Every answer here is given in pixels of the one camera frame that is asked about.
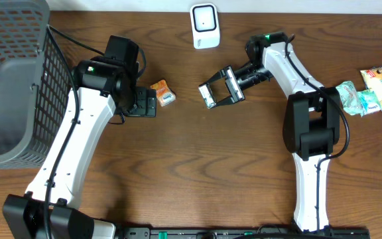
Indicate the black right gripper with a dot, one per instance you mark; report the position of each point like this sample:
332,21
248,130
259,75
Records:
231,84

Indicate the light green pack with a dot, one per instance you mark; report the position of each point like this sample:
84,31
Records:
349,99

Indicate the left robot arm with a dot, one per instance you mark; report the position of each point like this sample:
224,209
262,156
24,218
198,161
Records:
102,87

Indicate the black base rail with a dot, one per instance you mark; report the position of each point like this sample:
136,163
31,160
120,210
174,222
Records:
248,233

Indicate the dark grey plastic basket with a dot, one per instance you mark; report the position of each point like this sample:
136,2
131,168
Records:
34,84

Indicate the orange snack pack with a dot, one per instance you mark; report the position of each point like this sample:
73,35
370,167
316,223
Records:
164,94

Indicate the white barcode scanner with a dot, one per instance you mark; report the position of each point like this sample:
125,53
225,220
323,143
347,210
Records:
205,26

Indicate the small teal tissue pack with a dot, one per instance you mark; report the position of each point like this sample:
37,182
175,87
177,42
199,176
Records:
369,102

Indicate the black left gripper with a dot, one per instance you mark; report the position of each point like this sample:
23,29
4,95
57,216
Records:
142,110

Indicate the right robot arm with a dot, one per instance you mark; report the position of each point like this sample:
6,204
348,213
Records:
311,125

